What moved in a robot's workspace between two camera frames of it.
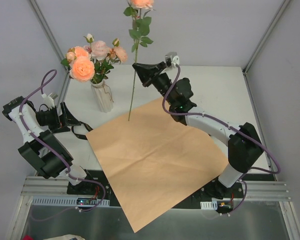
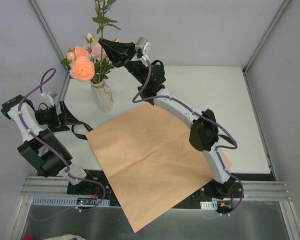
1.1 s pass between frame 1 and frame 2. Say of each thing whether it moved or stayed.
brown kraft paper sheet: stayed
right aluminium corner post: stayed
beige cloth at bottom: stayed
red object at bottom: stayed
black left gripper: stayed
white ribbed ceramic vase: stayed
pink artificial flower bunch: moved
